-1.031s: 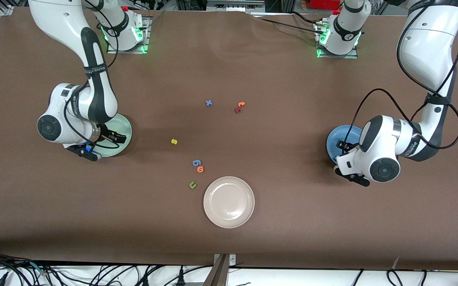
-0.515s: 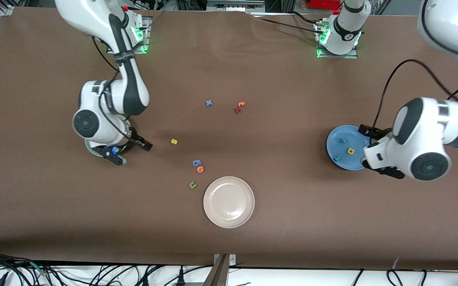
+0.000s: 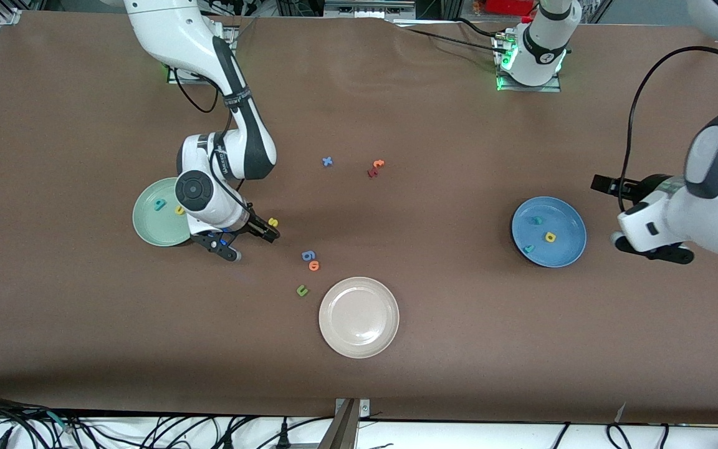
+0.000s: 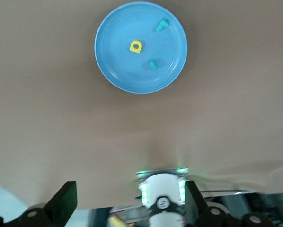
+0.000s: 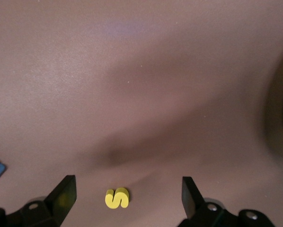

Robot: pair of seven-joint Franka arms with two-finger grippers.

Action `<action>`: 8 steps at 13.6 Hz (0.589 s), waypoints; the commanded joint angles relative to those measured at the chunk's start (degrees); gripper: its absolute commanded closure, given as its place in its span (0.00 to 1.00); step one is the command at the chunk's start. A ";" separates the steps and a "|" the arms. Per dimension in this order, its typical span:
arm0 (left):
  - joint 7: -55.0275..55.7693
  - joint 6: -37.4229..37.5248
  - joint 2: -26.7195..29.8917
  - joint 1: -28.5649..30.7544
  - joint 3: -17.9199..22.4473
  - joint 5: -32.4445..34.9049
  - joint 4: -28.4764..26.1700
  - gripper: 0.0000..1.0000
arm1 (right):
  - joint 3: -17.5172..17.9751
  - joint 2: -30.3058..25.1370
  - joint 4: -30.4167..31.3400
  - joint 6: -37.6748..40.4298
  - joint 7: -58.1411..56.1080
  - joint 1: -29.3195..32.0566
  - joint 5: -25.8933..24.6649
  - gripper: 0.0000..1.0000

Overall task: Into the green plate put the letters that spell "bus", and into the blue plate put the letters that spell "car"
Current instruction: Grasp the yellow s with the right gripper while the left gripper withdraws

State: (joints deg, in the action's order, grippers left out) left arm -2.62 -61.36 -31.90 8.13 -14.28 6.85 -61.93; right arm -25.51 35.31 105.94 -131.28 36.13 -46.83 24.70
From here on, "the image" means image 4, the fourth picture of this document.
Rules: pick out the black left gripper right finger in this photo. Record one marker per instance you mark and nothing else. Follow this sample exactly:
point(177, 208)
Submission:
point(198, 212)

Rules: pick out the yellow background object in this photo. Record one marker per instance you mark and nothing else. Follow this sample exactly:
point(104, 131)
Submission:
point(115, 222)

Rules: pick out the teal foam letter c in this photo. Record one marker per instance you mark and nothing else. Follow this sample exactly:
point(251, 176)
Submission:
point(153, 65)

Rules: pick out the blue plate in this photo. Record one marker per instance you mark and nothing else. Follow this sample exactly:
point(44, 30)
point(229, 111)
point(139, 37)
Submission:
point(122, 71)

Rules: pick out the teal foam letter r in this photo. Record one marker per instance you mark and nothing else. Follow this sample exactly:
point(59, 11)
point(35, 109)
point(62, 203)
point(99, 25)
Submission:
point(161, 25)

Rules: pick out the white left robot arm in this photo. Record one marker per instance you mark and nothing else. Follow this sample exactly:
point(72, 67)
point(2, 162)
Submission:
point(162, 186)

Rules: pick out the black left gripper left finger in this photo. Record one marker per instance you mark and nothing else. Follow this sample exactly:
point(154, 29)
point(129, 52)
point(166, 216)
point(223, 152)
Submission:
point(61, 205)

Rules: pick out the yellow foam letter d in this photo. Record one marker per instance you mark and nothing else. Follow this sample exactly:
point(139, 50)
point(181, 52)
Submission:
point(135, 50)

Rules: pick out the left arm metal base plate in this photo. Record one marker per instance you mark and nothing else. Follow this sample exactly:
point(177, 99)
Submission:
point(160, 170)

